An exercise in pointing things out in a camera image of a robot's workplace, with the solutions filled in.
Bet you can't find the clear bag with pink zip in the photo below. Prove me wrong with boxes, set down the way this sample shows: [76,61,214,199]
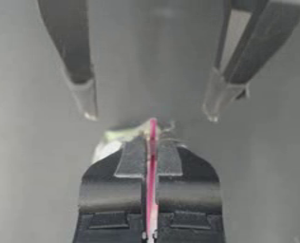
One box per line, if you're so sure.
[90,117,189,243]

